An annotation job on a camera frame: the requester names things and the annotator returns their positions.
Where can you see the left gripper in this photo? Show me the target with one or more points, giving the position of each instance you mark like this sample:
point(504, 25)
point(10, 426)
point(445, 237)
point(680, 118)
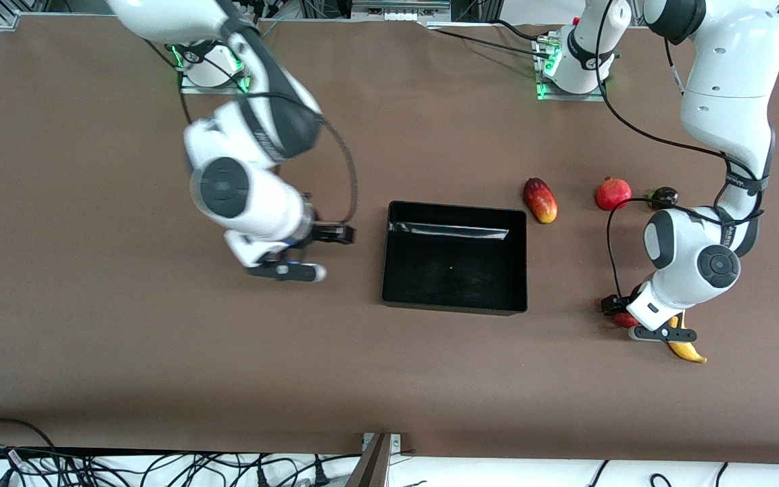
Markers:
point(611, 304)

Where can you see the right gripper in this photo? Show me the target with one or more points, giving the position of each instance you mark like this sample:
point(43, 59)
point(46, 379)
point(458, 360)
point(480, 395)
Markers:
point(329, 234)

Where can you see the red apple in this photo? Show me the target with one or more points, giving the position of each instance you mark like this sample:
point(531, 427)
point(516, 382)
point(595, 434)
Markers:
point(623, 320)

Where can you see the yellow banana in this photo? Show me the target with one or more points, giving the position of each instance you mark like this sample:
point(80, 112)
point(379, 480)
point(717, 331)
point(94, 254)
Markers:
point(687, 352)

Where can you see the black plastic box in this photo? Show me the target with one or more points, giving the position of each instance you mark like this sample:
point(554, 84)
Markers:
point(454, 270)

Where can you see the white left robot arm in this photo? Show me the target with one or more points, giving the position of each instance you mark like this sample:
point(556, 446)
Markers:
point(727, 67)

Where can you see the red pomegranate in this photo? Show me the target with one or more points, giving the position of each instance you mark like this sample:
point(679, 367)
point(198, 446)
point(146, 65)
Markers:
point(614, 195)

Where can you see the dark purple fruit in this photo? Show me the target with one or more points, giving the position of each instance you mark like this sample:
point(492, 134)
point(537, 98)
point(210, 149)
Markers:
point(665, 196)

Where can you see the red yellow mango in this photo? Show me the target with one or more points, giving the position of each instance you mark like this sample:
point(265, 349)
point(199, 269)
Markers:
point(541, 201)

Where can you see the grey power strip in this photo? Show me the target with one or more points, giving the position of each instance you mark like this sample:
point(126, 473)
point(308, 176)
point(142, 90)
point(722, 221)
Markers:
point(396, 10)

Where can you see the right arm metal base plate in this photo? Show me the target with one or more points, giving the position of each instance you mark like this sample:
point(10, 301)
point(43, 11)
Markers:
point(241, 86)

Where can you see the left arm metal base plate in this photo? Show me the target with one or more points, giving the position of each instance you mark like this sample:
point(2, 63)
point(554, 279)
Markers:
point(599, 96)

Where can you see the grey metal bracket bar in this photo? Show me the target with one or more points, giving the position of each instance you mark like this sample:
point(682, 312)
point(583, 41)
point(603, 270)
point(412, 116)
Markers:
point(372, 467)

